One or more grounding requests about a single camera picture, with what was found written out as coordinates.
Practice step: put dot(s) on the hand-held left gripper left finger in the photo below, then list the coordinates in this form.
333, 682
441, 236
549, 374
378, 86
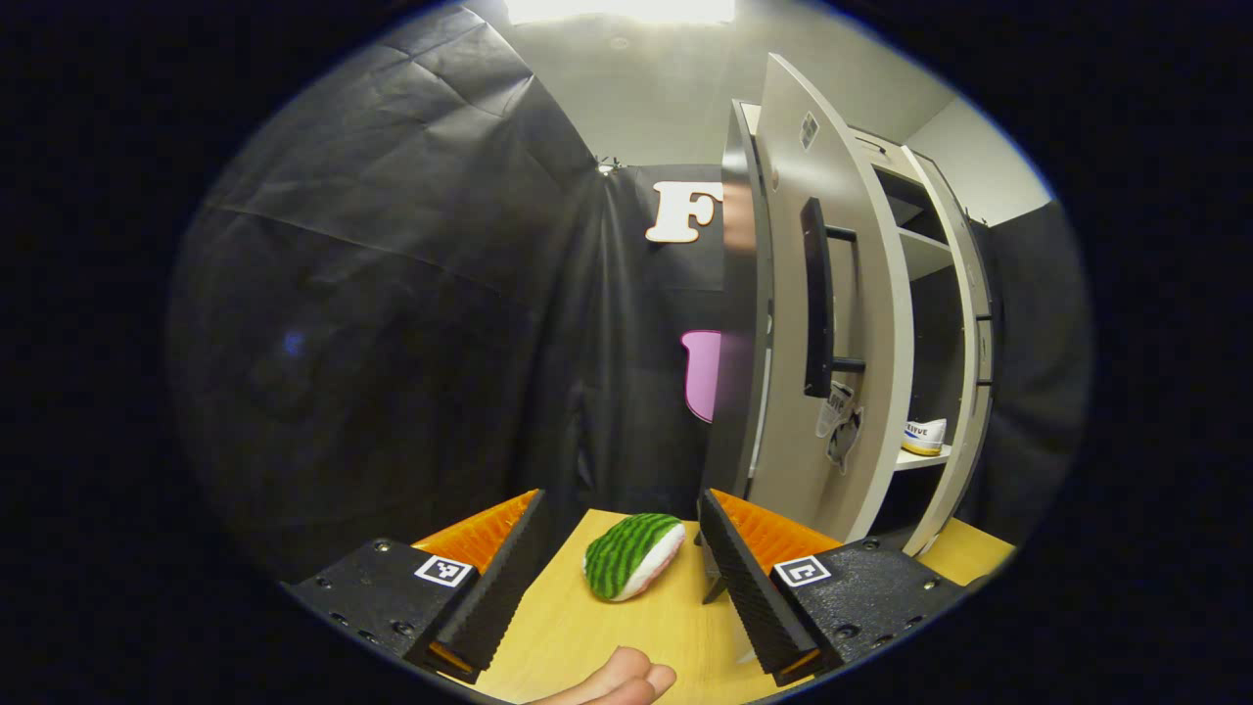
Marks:
499, 597

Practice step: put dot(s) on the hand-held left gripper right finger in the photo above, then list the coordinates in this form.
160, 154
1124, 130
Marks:
749, 587

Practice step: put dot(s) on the white canvas shoe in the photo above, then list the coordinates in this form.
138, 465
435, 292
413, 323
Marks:
925, 436

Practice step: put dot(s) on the grey cabinet door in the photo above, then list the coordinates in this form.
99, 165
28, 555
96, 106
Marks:
881, 294
964, 460

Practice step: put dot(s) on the grey shoe cabinet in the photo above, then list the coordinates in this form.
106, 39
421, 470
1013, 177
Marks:
744, 294

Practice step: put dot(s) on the watermelon plush toy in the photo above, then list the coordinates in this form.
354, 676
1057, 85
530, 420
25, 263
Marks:
626, 553

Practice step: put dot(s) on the ceiling light panel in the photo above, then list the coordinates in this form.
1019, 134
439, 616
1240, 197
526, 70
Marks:
617, 10

